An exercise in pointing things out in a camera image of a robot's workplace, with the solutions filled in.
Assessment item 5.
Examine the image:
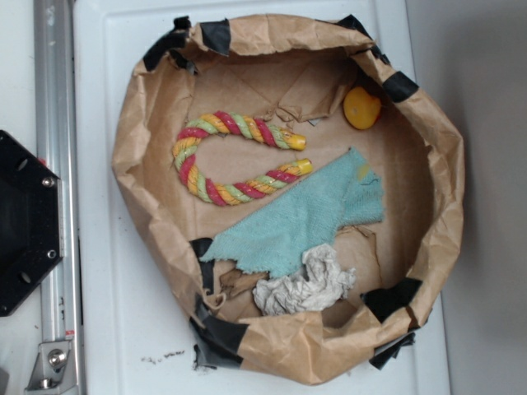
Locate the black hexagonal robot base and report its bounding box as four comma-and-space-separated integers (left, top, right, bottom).
1, 130, 62, 317

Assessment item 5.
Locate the metal corner bracket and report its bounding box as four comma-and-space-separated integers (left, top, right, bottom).
24, 340, 77, 394

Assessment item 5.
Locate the multicolored twisted rope toy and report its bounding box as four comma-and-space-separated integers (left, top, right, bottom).
172, 111, 313, 207

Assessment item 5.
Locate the teal cloth rag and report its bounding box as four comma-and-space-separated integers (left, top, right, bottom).
202, 148, 384, 278

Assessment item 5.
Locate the white plastic tray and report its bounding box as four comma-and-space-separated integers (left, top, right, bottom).
73, 1, 450, 394

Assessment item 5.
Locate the aluminium extrusion rail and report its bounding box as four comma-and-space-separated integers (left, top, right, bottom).
33, 1, 86, 394

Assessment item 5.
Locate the brown paper bag bin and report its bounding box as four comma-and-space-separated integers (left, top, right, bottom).
112, 14, 465, 384

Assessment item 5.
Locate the crumpled white paper towel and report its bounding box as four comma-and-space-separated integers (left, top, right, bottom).
253, 244, 357, 316

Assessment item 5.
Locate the yellow rubber duck toy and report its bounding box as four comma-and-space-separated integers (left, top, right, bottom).
343, 86, 382, 130

